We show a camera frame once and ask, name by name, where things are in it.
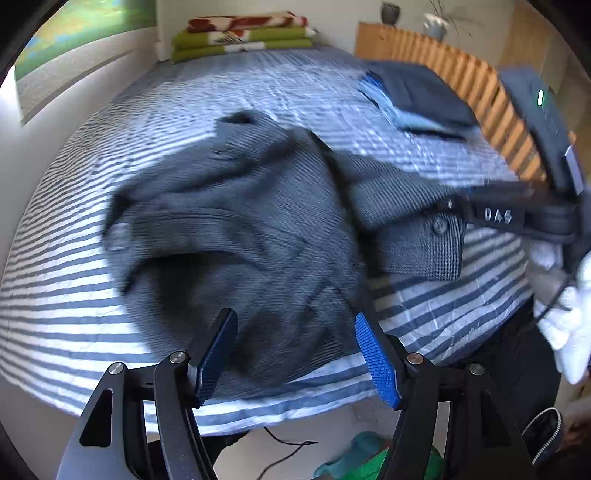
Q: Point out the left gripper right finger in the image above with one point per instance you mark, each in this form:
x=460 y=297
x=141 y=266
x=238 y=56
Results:
x=483 y=441

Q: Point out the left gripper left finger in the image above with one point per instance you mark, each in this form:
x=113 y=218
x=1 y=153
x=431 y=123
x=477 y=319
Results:
x=140 y=424

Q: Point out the grey houndstooth trousers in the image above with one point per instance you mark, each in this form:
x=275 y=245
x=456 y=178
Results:
x=272 y=223

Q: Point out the right white gloved hand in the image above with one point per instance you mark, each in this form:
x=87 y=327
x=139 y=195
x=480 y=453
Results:
x=561 y=307

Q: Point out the wooden slatted headboard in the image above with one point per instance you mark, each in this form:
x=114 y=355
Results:
x=474 y=80

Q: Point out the green bag on floor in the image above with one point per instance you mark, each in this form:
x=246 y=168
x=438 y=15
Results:
x=362 y=459

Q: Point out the light blue folded garment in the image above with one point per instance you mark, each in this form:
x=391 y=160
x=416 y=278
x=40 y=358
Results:
x=405 y=120

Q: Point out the wooden cabinet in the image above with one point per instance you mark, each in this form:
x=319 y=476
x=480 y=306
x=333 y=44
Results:
x=533 y=41

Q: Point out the dark blue folded garment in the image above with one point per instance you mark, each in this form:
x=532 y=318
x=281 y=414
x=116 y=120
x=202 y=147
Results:
x=417 y=89

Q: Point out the white pot with plant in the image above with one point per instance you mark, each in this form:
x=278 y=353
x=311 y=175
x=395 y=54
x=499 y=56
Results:
x=440 y=20

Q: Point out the dark grey vase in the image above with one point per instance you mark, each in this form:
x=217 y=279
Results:
x=390 y=14

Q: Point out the red white floral blanket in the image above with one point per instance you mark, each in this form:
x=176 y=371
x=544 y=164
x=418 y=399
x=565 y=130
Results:
x=227 y=23

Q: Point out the lower green folded blanket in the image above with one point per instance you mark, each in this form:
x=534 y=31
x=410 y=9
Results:
x=178 y=56

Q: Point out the green folded blanket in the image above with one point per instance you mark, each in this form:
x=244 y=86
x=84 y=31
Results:
x=178 y=56
x=186 y=40

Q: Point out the upper green folded blanket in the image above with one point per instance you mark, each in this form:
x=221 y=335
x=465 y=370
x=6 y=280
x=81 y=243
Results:
x=186 y=40

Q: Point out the green yellow wall painting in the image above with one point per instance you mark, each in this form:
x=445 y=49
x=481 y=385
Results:
x=79 y=22

